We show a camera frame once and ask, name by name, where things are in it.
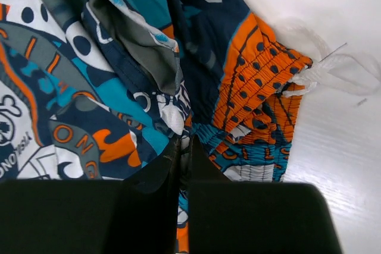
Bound colourful patterned shorts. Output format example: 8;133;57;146
0;0;381;254

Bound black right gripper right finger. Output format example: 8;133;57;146
188;137;342;253

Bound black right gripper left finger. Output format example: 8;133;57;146
1;138;180;253

